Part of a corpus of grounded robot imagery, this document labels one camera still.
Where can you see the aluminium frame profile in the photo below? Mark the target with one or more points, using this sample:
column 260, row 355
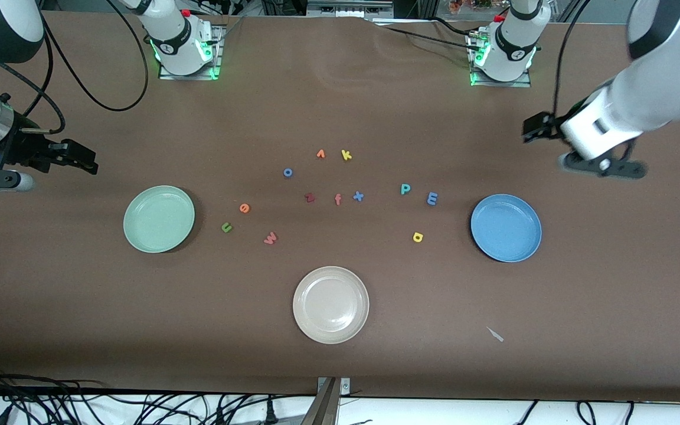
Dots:
column 346, row 9

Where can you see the blue foam letter X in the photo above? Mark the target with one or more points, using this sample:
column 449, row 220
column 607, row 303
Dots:
column 358, row 196

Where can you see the beige plate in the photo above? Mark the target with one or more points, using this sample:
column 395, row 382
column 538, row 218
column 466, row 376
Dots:
column 331, row 305

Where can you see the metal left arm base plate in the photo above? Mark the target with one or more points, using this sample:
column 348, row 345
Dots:
column 523, row 84

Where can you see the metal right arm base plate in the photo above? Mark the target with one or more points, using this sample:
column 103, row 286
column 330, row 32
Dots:
column 218, row 53

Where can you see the blue foam letter E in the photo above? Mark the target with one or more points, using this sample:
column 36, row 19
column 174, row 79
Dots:
column 429, row 199

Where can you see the blue plate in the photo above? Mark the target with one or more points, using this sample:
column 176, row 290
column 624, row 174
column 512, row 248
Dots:
column 506, row 228

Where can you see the small white paper scrap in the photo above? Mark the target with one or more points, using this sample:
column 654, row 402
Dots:
column 496, row 335

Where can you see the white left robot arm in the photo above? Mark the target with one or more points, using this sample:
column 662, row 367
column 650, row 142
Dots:
column 641, row 100

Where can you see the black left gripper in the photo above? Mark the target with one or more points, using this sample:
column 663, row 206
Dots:
column 542, row 126

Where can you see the pink foam letter M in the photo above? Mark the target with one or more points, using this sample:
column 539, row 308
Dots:
column 270, row 238

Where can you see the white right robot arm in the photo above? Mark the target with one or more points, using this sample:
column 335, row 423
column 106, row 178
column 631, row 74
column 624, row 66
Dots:
column 175, row 41

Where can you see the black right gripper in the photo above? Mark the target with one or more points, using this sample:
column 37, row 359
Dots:
column 25, row 150

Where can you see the metal table edge bracket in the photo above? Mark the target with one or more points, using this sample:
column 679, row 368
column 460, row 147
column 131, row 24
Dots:
column 331, row 392

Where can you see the light green plate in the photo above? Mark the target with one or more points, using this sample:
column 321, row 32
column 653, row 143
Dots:
column 157, row 219

